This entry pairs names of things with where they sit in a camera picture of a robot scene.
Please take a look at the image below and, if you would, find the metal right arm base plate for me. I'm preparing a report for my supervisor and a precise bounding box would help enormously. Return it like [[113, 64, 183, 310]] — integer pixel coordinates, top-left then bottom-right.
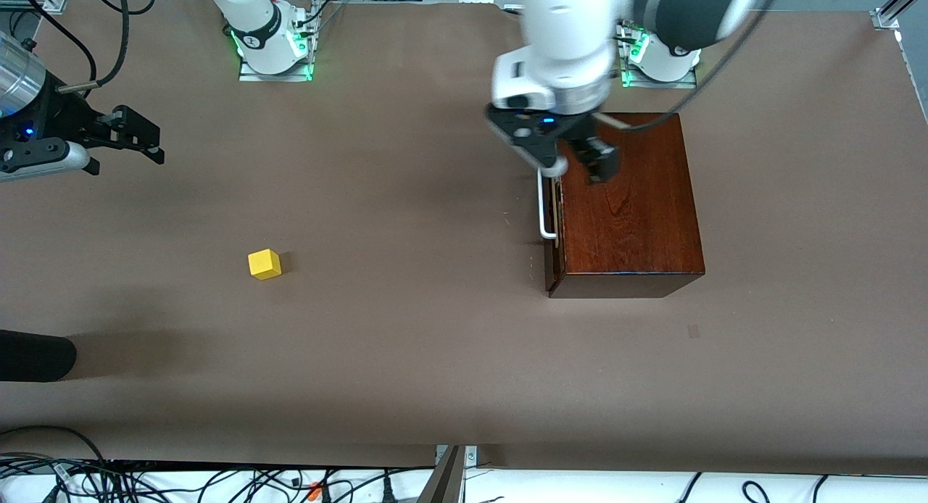
[[238, 21, 315, 83]]

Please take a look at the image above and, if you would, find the black ribbed cylinder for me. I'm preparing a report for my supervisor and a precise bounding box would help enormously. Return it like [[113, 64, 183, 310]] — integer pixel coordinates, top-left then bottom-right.
[[0, 329, 78, 383]]

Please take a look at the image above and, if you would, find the black base cable bunch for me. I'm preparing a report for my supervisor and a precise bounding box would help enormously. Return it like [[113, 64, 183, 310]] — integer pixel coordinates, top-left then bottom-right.
[[289, 0, 350, 41]]

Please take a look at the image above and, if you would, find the yellow block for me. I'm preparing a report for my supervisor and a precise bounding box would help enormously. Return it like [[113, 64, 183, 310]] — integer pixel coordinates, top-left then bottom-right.
[[248, 249, 283, 280]]

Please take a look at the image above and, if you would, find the aluminium profile post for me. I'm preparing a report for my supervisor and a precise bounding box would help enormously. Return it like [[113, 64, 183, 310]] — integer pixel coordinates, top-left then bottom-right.
[[417, 445, 466, 503]]

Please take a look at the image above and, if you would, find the thick black looped cable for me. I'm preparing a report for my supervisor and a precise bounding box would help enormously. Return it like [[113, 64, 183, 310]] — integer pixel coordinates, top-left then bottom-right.
[[0, 424, 109, 466]]

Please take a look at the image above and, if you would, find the wooden drawer with white handle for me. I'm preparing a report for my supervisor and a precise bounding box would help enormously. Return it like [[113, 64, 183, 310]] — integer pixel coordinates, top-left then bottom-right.
[[537, 171, 566, 290]]

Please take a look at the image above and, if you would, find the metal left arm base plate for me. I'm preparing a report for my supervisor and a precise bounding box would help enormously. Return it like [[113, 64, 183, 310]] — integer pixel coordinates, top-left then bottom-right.
[[618, 21, 699, 90]]

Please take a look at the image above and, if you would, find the dark brown wooden cabinet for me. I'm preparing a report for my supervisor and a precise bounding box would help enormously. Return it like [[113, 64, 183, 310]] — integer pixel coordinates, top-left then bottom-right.
[[545, 112, 705, 299]]

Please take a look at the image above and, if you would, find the metal corner bracket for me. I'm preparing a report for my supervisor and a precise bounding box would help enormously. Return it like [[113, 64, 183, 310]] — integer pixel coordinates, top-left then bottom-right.
[[435, 445, 479, 467]]

